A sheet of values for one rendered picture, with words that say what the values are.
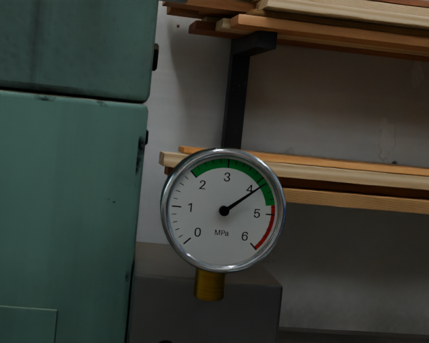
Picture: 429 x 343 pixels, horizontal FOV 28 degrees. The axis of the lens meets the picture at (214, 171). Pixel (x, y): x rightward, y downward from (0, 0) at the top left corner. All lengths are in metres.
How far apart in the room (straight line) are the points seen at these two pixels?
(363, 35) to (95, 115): 2.14
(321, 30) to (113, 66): 2.08
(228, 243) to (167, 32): 2.55
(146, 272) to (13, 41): 0.15
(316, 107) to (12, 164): 2.61
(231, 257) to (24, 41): 0.17
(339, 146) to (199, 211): 2.67
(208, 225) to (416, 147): 2.78
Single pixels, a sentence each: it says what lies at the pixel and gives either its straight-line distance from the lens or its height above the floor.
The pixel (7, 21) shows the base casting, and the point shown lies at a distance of 0.49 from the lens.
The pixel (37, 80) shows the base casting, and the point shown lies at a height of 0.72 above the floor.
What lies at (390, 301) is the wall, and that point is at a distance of 3.23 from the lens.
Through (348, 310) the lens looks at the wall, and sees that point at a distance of 3.18.
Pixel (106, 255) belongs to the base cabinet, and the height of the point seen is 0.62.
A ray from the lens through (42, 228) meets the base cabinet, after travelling 0.49.
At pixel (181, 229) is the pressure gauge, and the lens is 0.42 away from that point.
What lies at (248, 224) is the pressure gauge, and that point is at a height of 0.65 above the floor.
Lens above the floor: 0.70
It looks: 3 degrees down
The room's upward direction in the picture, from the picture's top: 6 degrees clockwise
